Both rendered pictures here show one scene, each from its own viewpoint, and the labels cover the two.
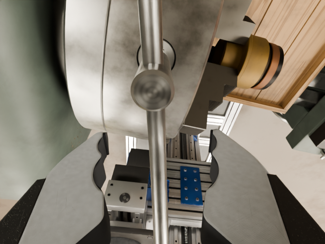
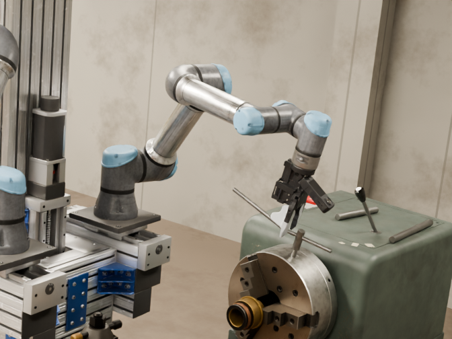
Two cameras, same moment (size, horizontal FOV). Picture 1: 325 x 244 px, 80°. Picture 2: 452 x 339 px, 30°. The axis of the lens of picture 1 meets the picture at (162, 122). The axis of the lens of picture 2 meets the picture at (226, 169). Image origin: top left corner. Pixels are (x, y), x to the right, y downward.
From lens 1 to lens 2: 2.35 m
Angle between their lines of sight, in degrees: 60
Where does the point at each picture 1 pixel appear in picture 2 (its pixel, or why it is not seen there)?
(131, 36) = (301, 256)
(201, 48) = (290, 261)
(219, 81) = (255, 288)
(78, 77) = not seen: hidden behind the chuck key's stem
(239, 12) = (276, 310)
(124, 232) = (138, 222)
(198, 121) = (253, 264)
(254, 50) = (257, 307)
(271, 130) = not seen: outside the picture
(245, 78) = (245, 298)
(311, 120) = not seen: outside the picture
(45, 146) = (275, 234)
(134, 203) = (153, 247)
